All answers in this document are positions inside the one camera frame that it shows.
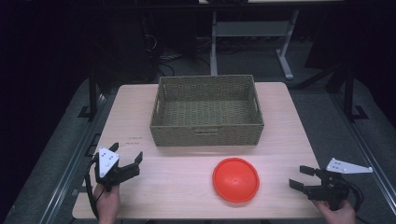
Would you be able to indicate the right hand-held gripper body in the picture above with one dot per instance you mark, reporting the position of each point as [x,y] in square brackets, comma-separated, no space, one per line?
[330,188]

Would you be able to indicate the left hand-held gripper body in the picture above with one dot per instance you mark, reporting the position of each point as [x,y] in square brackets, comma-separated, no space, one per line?
[107,163]

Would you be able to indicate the orange round plate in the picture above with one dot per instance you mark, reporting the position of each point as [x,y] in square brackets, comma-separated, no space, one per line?
[236,180]

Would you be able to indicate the green woven basket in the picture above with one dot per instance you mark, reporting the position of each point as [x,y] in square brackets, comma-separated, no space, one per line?
[207,118]

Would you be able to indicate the person's right hand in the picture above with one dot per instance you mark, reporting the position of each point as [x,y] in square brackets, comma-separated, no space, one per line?
[341,215]

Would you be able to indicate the person's left hand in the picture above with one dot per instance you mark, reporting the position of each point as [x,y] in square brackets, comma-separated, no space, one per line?
[107,203]

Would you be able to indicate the black metal stand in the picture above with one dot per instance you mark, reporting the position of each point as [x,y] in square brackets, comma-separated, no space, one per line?
[349,93]
[92,93]

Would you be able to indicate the grey metal floor rail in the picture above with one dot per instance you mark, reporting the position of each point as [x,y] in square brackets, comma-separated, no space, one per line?
[367,149]
[73,160]

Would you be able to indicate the white metal table frame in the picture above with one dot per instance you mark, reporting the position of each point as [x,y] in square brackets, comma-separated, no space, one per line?
[249,29]

